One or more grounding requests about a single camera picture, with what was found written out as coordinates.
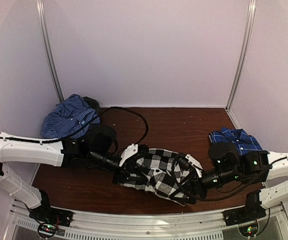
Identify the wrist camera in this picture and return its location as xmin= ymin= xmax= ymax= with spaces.
xmin=183 ymin=141 xmax=240 ymax=176
xmin=86 ymin=124 xmax=149 ymax=168

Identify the black cable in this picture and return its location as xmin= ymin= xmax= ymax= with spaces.
xmin=58 ymin=105 xmax=149 ymax=148
xmin=193 ymin=174 xmax=262 ymax=202

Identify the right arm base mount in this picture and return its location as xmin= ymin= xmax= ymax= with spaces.
xmin=222 ymin=206 xmax=266 ymax=226

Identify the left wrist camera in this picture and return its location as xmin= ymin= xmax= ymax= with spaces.
xmin=86 ymin=124 xmax=149 ymax=168

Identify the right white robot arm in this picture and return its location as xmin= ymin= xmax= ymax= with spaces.
xmin=175 ymin=151 xmax=288 ymax=221

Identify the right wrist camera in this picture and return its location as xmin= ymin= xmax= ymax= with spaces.
xmin=183 ymin=141 xmax=240 ymax=176

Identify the aluminium frame post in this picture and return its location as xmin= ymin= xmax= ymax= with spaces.
xmin=36 ymin=0 xmax=64 ymax=103
xmin=225 ymin=0 xmax=256 ymax=112

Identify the blue plaid shirt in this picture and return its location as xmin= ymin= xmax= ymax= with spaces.
xmin=208 ymin=127 xmax=262 ymax=155

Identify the black pinstripe shirt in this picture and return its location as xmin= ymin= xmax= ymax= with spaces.
xmin=83 ymin=96 xmax=101 ymax=114

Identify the left aluminium frame post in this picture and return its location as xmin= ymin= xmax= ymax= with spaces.
xmin=36 ymin=0 xmax=64 ymax=103

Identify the circuit board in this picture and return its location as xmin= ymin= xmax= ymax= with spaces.
xmin=37 ymin=222 xmax=58 ymax=237
xmin=238 ymin=225 xmax=259 ymax=238

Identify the black white checkered shirt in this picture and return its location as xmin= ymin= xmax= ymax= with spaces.
xmin=114 ymin=145 xmax=204 ymax=206

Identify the right aluminium frame post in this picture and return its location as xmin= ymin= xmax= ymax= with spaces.
xmin=225 ymin=0 xmax=256 ymax=112

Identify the crumpled blue dotted shirt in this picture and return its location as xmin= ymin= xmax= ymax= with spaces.
xmin=41 ymin=94 xmax=100 ymax=139

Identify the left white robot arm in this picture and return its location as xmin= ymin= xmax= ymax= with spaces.
xmin=0 ymin=125 xmax=148 ymax=222

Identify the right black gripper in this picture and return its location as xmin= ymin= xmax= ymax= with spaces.
xmin=170 ymin=167 xmax=240 ymax=206

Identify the front aluminium rail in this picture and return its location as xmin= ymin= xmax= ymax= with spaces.
xmin=4 ymin=195 xmax=288 ymax=240

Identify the right black cable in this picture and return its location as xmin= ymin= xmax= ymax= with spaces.
xmin=193 ymin=174 xmax=262 ymax=202

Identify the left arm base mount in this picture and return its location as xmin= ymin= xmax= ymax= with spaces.
xmin=29 ymin=205 xmax=74 ymax=227

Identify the left circuit board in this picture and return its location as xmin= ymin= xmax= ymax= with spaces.
xmin=37 ymin=222 xmax=58 ymax=237

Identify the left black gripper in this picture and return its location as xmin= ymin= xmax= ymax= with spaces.
xmin=90 ymin=148 xmax=147 ymax=186

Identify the right circuit board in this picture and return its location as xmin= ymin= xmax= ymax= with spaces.
xmin=238 ymin=225 xmax=259 ymax=238

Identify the left black cable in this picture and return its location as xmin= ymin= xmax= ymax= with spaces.
xmin=58 ymin=105 xmax=149 ymax=148

